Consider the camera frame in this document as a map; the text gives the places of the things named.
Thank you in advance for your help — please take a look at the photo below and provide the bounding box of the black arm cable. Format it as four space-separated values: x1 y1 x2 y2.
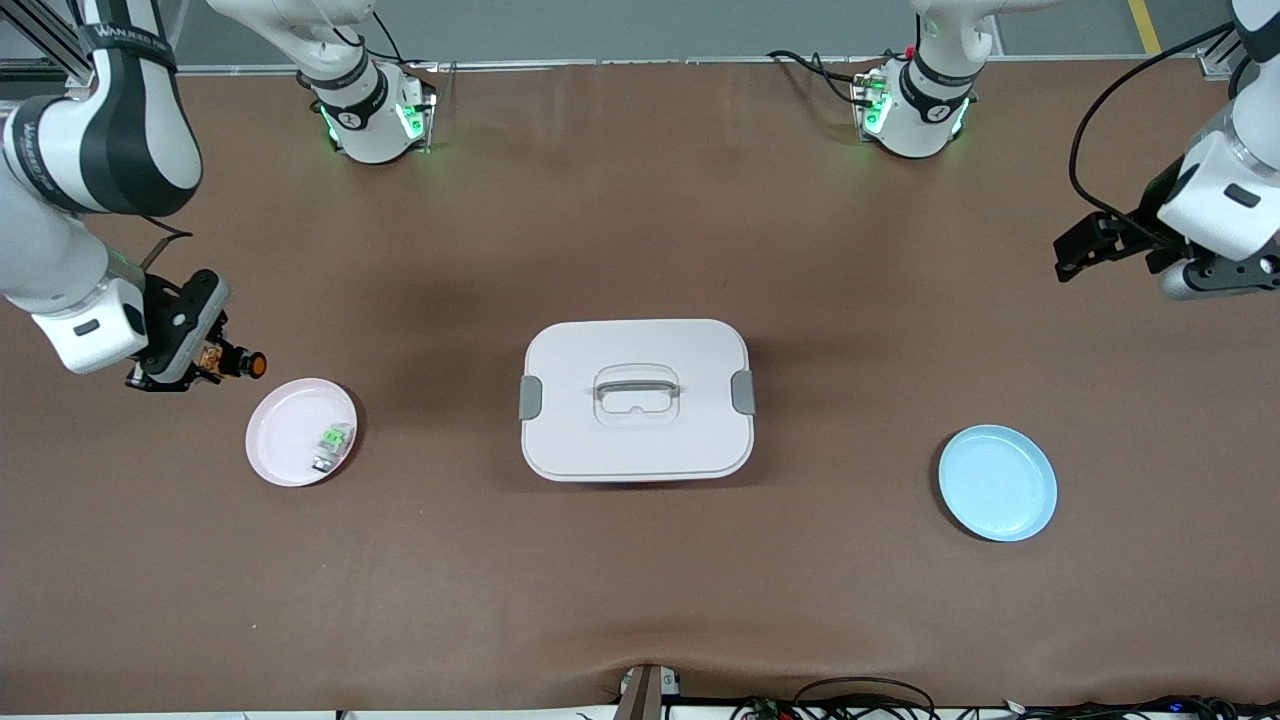
1067 20 1241 236
140 213 194 271

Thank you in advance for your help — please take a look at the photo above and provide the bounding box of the light blue round plate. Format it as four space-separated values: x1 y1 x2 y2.
938 425 1058 543

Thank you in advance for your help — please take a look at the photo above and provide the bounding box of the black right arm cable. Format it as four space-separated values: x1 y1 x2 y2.
140 213 194 271

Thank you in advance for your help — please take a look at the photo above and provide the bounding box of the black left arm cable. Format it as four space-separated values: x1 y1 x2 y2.
1067 20 1241 236

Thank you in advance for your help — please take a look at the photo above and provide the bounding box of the brown table cover mat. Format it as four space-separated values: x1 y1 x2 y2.
0 60 1280 713

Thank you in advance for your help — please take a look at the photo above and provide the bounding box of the green push-button switch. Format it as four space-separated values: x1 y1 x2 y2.
310 424 356 473

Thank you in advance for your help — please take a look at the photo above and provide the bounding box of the pink round plate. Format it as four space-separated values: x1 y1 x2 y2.
245 378 358 488

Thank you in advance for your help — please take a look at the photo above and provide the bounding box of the black cable bundle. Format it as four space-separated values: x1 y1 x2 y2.
940 693 1280 720

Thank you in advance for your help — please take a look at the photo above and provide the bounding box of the aluminium frame profile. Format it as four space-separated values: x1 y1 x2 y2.
0 0 96 86
1197 40 1246 81

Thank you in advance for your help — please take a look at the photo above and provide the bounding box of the white lidded storage box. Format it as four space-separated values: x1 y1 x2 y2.
519 319 756 484

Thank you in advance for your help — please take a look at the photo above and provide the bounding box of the black cable loop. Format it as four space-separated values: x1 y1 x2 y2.
793 677 938 720

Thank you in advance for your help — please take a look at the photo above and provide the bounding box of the orange push-button switch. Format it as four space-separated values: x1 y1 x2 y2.
200 340 269 384

